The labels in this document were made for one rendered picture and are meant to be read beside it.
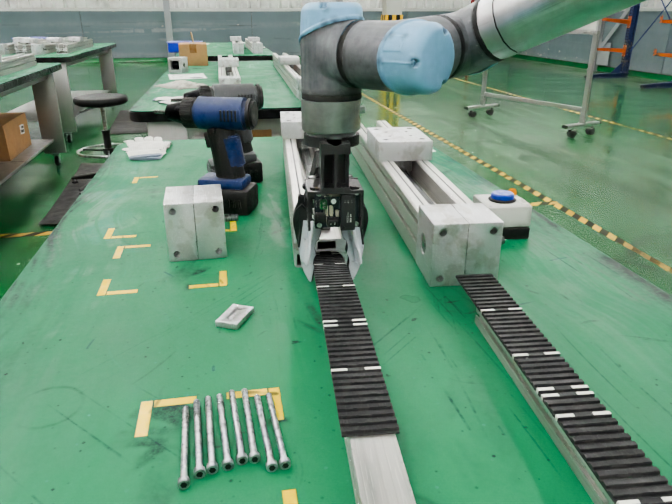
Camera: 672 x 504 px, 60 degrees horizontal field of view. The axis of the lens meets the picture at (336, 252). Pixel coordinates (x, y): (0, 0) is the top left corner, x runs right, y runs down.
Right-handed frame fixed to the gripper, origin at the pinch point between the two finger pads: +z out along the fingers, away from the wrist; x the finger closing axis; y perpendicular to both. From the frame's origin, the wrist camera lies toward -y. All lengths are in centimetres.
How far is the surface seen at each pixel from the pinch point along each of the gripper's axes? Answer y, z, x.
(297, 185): -22.6, -6.3, -3.6
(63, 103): -496, 42, -198
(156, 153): -84, 1, -39
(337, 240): -6.4, -2.0, 1.7
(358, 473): 41.2, -0.7, -1.8
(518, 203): -16.1, -3.8, 34.1
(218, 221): -11.4, -4.0, -16.5
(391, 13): -1006, -34, 204
